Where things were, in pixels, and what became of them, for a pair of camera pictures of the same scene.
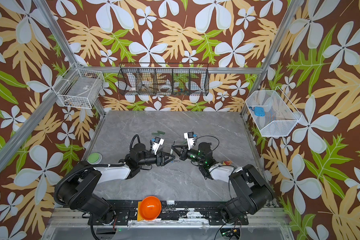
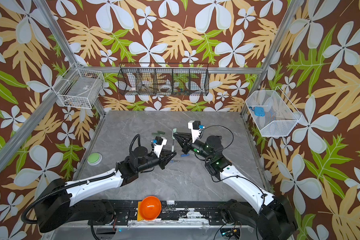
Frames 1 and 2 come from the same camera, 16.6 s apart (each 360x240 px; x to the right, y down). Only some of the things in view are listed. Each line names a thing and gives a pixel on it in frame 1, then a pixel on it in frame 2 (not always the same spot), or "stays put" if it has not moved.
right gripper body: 185,153 -> 187,144
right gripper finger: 176,151 -> 184,149
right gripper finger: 183,147 -> 182,135
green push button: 95,158 stays put
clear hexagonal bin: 273,115 stays put
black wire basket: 164,78 stays put
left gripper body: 158,160 stays put
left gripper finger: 163,152 stays put
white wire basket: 79,87 stays put
